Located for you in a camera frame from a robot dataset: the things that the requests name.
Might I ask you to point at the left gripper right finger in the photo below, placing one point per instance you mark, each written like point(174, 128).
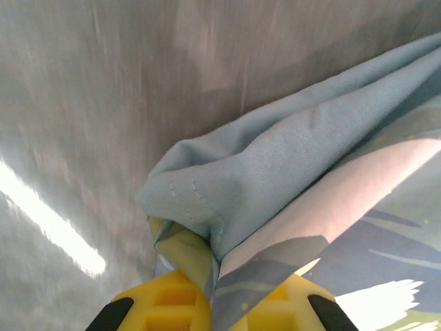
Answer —
point(296, 310)

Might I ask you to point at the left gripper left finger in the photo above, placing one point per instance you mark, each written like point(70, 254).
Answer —
point(165, 303)

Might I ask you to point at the light blue printed t-shirt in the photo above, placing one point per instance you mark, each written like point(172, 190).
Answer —
point(275, 155)

